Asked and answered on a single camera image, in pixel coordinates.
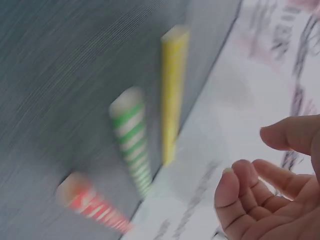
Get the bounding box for red and white tube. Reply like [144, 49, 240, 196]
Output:
[55, 171, 136, 234]

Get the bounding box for green striped white tube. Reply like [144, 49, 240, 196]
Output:
[108, 86, 154, 201]

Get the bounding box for person's right hand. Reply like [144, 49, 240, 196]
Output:
[214, 116, 320, 240]

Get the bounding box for long yellow box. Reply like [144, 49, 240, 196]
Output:
[160, 24, 191, 168]

